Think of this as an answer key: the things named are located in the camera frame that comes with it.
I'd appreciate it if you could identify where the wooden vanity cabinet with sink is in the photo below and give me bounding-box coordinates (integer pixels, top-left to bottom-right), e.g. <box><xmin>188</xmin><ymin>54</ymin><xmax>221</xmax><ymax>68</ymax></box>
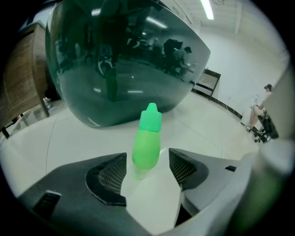
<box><xmin>0</xmin><ymin>22</ymin><xmax>50</xmax><ymax>139</ymax></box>

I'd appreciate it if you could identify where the green plastic bottle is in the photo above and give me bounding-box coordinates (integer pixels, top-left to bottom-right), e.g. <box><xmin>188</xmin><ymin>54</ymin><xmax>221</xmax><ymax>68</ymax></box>
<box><xmin>131</xmin><ymin>103</ymin><xmax>162</xmax><ymax>181</ymax></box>

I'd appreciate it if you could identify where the ceiling light strip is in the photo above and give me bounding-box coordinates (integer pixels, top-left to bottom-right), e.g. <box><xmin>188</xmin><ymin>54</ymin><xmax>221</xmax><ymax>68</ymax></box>
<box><xmin>200</xmin><ymin>0</ymin><xmax>215</xmax><ymax>20</ymax></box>

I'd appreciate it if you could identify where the black office chair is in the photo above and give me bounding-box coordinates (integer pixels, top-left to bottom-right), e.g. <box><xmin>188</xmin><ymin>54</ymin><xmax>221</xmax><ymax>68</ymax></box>
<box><xmin>246</xmin><ymin>110</ymin><xmax>279</xmax><ymax>143</ymax></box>

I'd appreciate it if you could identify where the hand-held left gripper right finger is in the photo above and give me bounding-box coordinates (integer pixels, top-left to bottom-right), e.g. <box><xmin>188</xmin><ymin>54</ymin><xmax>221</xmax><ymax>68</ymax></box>
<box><xmin>168</xmin><ymin>147</ymin><xmax>249</xmax><ymax>228</ymax></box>

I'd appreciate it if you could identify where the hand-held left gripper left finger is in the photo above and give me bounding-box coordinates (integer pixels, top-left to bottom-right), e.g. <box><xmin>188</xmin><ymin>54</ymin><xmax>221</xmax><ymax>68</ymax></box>
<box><xmin>17</xmin><ymin>152</ymin><xmax>148</xmax><ymax>236</ymax></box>

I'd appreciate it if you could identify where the dark green oval bathtub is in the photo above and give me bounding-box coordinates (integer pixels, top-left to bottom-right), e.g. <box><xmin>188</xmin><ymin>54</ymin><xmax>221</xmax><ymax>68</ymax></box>
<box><xmin>45</xmin><ymin>0</ymin><xmax>212</xmax><ymax>127</ymax></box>

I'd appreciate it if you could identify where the black metal rack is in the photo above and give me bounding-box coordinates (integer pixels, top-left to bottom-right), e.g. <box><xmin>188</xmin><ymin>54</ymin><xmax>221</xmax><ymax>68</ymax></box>
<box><xmin>191</xmin><ymin>70</ymin><xmax>221</xmax><ymax>101</ymax></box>

